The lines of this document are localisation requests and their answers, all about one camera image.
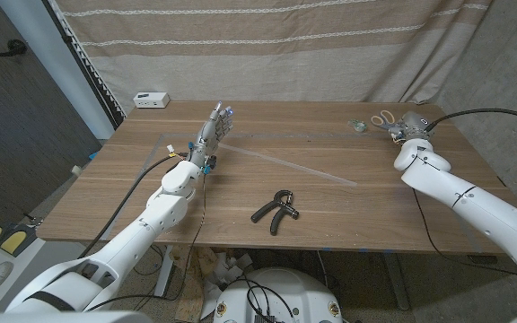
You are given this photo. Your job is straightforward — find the stretched clear tape strip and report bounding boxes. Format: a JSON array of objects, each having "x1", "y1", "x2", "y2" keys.
[{"x1": 217, "y1": 142, "x2": 359, "y2": 188}]

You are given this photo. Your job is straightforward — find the black floor cable loop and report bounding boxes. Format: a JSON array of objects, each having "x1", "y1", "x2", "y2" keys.
[{"x1": 131, "y1": 244, "x2": 165, "y2": 277}]

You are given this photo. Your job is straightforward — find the brown cardboard piece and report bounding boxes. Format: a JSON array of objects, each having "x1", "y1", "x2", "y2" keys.
[{"x1": 171, "y1": 245, "x2": 217, "y2": 323}]

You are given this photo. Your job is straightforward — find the beige striped curtain backdrop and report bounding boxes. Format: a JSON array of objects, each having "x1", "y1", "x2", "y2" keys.
[{"x1": 47, "y1": 0, "x2": 495, "y2": 116}]

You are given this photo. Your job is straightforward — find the grey table leg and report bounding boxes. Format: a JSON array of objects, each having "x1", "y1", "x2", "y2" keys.
[{"x1": 381, "y1": 251, "x2": 412, "y2": 311}]

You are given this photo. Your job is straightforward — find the black door handle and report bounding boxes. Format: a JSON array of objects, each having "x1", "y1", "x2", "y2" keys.
[{"x1": 0, "y1": 39, "x2": 29, "y2": 58}]

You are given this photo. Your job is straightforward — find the crumpled white paper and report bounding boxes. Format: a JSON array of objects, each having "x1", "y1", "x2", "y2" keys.
[{"x1": 202, "y1": 250, "x2": 255, "y2": 319}]

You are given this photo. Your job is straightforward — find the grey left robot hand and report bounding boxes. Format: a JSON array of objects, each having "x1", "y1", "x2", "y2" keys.
[{"x1": 186, "y1": 100, "x2": 234, "y2": 168}]

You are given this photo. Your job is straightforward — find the white door frame post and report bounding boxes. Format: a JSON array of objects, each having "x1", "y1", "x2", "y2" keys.
[{"x1": 0, "y1": 0, "x2": 116, "y2": 140}]

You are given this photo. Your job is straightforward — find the green clear tape dispenser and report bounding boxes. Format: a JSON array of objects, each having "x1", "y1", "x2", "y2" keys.
[{"x1": 346, "y1": 118, "x2": 368, "y2": 134}]

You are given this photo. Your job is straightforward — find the black zigzag curtain rail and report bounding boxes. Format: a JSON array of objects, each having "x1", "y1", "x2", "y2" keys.
[{"x1": 42, "y1": 0, "x2": 127, "y2": 131}]

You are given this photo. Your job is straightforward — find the white table leg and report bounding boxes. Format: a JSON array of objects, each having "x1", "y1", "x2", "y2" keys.
[{"x1": 153, "y1": 244, "x2": 175, "y2": 301}]

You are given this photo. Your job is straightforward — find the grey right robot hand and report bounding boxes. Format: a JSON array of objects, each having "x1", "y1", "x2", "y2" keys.
[{"x1": 388, "y1": 110, "x2": 434, "y2": 144}]

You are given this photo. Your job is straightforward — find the black looped base cable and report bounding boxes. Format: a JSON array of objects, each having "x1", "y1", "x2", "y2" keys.
[{"x1": 237, "y1": 277, "x2": 295, "y2": 322}]

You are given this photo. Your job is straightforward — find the white power strip box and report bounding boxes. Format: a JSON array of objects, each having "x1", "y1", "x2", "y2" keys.
[{"x1": 133, "y1": 92, "x2": 171, "y2": 109}]

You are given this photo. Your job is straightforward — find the thin black arm wire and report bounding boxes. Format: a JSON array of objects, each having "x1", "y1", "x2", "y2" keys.
[
  {"x1": 82, "y1": 173, "x2": 208, "y2": 313},
  {"x1": 412, "y1": 188, "x2": 517, "y2": 287}
]

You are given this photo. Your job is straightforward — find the dark grey door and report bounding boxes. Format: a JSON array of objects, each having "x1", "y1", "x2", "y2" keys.
[{"x1": 0, "y1": 0, "x2": 103, "y2": 225}]

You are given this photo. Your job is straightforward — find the orange grey handled scissors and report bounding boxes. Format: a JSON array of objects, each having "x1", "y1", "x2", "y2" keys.
[{"x1": 370, "y1": 109, "x2": 399, "y2": 132}]

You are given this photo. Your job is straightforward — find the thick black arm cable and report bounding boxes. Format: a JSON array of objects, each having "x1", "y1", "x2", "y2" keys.
[
  {"x1": 424, "y1": 107, "x2": 517, "y2": 132},
  {"x1": 78, "y1": 153, "x2": 188, "y2": 258}
]

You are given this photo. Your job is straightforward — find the black hand grip exerciser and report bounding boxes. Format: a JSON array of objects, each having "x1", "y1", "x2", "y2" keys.
[{"x1": 250, "y1": 189, "x2": 300, "y2": 237}]

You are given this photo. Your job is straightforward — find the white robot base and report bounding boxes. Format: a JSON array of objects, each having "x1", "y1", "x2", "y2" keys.
[{"x1": 213, "y1": 267, "x2": 344, "y2": 323}]

